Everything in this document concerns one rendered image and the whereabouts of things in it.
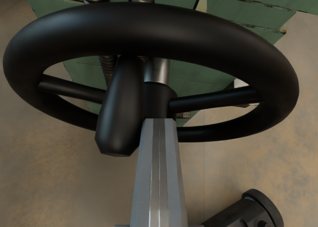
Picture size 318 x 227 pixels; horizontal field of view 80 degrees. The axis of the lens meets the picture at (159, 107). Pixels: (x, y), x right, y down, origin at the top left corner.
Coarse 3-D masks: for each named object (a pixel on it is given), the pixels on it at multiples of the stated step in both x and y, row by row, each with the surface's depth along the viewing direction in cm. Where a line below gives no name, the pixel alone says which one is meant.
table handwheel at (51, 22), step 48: (48, 48) 11; (96, 48) 10; (144, 48) 10; (192, 48) 10; (240, 48) 10; (48, 96) 21; (96, 96) 20; (144, 96) 20; (192, 96) 20; (240, 96) 17; (288, 96) 14
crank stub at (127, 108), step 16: (128, 64) 11; (112, 80) 11; (128, 80) 10; (112, 96) 10; (128, 96) 10; (112, 112) 10; (128, 112) 10; (96, 128) 10; (112, 128) 9; (128, 128) 9; (112, 144) 9; (128, 144) 9
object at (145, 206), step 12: (144, 120) 10; (156, 120) 10; (144, 132) 9; (156, 132) 9; (144, 144) 9; (156, 144) 9; (144, 156) 8; (156, 156) 8; (144, 168) 7; (156, 168) 7; (144, 180) 7; (156, 180) 7; (144, 192) 7; (156, 192) 7; (132, 204) 6; (144, 204) 6; (156, 204) 6; (132, 216) 6; (144, 216) 6; (156, 216) 6
